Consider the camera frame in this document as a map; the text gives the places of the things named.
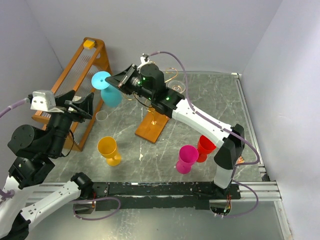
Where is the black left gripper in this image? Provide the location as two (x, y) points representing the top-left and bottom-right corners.
(46, 89), (95, 155)

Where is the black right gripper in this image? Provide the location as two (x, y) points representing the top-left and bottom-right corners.
(105, 63), (155, 101)

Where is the blue wine glass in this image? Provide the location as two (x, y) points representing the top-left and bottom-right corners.
(91, 71), (122, 108)

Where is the clear wine glass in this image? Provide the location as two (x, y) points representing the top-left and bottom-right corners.
(95, 110), (109, 123)
(167, 80), (186, 94)

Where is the red wine glass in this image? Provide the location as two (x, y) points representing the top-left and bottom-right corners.
(197, 135), (217, 163)

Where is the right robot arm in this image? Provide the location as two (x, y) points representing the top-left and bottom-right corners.
(104, 63), (245, 199)

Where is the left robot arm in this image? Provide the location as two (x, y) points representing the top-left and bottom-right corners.
(0, 90), (94, 240)

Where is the wooden dish rack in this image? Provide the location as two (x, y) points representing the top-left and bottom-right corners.
(31, 37), (112, 153)

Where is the yellow block on rack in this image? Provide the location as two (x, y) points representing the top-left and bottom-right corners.
(83, 39), (96, 50)

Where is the yellow wine glass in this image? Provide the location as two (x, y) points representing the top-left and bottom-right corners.
(97, 136), (122, 167)

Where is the magenta wine glass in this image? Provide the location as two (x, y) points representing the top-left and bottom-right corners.
(176, 145), (199, 174)

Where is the orange printed card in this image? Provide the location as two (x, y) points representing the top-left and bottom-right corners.
(236, 156), (245, 165)

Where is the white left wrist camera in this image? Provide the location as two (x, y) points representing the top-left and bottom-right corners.
(30, 90), (64, 113)

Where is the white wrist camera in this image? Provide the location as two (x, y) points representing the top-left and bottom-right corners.
(137, 53), (151, 70)
(30, 90), (64, 113)

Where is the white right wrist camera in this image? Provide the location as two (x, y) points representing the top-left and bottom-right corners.
(137, 53), (151, 70)

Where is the gold wire wine glass rack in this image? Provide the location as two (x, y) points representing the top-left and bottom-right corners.
(131, 64), (178, 144)

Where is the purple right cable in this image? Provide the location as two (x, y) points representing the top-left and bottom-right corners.
(148, 51), (261, 218)

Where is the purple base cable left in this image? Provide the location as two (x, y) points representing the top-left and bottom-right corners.
(67, 195), (122, 221)

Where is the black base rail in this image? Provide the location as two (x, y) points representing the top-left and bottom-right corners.
(86, 181), (241, 211)

